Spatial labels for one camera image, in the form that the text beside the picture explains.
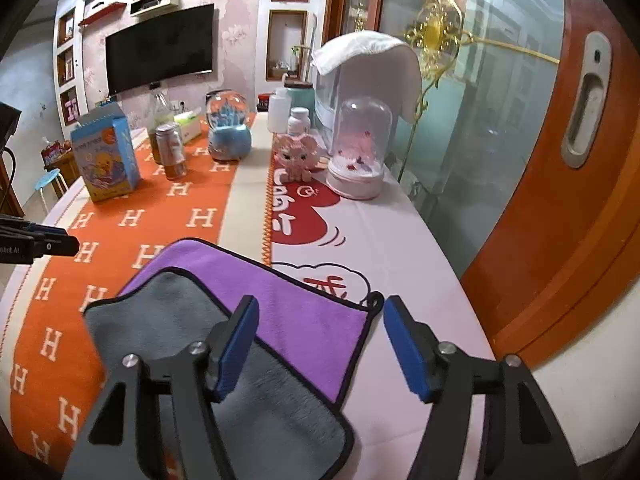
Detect orange H pattern blanket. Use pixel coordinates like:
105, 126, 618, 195
1, 132, 267, 472

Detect grey purple microfibre towel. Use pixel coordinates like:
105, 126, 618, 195
84, 238, 382, 479

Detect orange wooden sliding door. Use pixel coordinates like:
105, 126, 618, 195
461, 0, 639, 367

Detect white red print tablecloth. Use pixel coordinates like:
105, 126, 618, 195
264, 118, 497, 480

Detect blue round stool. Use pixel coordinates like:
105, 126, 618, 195
35, 168, 68, 214

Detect wooden side cabinet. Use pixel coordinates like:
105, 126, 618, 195
43, 150, 80, 188

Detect blue duck print box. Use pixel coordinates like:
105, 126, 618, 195
70, 102, 140, 203

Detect metal lid glass jar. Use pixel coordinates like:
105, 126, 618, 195
155, 122, 188, 180

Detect blue snow globe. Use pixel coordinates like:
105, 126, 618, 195
205, 90, 252, 162

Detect green tissue box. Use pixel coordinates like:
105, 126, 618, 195
175, 108, 202, 144

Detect clear bottle brown liquid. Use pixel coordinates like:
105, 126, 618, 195
148, 84, 174, 165

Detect pink plush toy figure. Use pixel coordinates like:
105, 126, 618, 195
273, 134, 320, 183

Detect glass dome music box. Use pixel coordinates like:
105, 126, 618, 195
326, 96, 393, 200

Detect small white pill bottle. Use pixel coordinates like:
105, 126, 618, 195
288, 106, 311, 136

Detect tall white plastic bottle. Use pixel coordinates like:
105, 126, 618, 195
267, 87, 292, 134

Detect teal canister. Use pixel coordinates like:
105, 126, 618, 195
284, 80, 314, 119

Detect white water dispenser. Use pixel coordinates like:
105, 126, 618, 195
314, 66, 343, 155

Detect gold ornate glass decoration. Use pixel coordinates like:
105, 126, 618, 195
397, 0, 560, 182

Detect white folded towel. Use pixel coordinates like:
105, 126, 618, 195
310, 29, 424, 124

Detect silver recessed door handle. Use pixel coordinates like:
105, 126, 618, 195
561, 32, 612, 169

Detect black wall television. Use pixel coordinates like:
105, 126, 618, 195
105, 4, 215, 96

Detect white wall shelf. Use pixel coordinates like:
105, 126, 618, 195
130, 0, 180, 16

